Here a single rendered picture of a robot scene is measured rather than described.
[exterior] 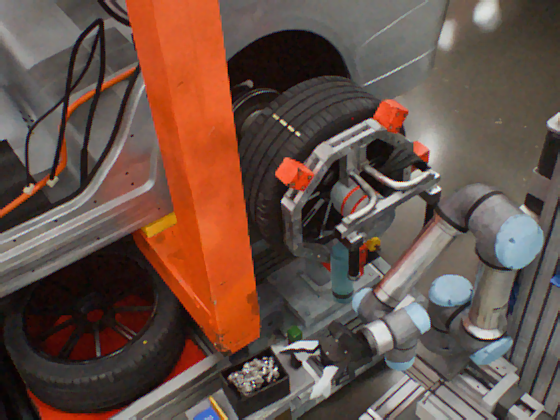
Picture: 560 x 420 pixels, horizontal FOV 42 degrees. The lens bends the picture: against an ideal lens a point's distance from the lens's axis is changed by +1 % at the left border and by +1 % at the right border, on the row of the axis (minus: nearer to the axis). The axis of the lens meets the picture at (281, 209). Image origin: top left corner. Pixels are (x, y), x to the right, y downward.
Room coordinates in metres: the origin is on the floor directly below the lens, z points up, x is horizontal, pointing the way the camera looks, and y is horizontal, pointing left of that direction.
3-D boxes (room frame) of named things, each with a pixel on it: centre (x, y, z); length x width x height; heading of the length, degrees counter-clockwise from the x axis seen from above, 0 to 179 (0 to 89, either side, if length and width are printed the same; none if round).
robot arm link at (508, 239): (1.10, -0.51, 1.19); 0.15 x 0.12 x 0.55; 24
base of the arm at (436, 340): (1.22, -0.46, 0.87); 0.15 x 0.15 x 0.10
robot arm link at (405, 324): (1.00, -0.27, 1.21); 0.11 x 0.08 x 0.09; 114
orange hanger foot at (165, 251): (1.79, 0.39, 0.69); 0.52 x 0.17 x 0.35; 32
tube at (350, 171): (1.66, -0.23, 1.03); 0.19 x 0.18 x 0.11; 32
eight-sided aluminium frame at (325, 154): (1.82, -0.25, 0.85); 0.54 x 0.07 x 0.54; 122
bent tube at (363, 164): (1.77, -0.39, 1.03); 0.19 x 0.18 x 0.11; 32
